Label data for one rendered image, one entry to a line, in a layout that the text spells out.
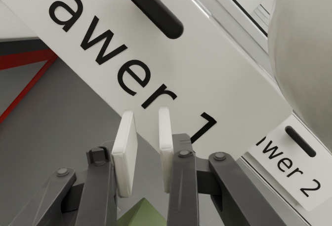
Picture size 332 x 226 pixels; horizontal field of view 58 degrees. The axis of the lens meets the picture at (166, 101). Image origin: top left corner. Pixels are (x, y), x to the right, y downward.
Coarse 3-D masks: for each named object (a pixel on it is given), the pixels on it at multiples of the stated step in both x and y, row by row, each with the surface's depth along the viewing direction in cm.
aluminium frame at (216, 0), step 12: (204, 0) 54; (216, 0) 55; (228, 0) 54; (216, 12) 55; (228, 12) 55; (240, 12) 54; (228, 24) 55; (240, 24) 55; (252, 24) 55; (240, 36) 55; (252, 36) 55; (264, 36) 55; (252, 48) 56; (264, 48) 55; (264, 60) 56
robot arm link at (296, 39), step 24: (288, 0) 13; (312, 0) 12; (288, 24) 13; (312, 24) 12; (288, 48) 13; (312, 48) 12; (288, 72) 14; (312, 72) 12; (288, 96) 15; (312, 96) 13; (312, 120) 14
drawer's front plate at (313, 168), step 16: (304, 128) 56; (272, 144) 58; (288, 144) 58; (320, 144) 57; (272, 160) 59; (288, 160) 58; (304, 160) 58; (320, 160) 58; (304, 176) 59; (320, 176) 58; (320, 192) 59; (304, 208) 60
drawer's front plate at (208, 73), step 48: (48, 0) 24; (96, 0) 24; (192, 0) 23; (96, 48) 25; (144, 48) 24; (192, 48) 24; (144, 96) 25; (192, 96) 25; (240, 96) 24; (192, 144) 26; (240, 144) 25
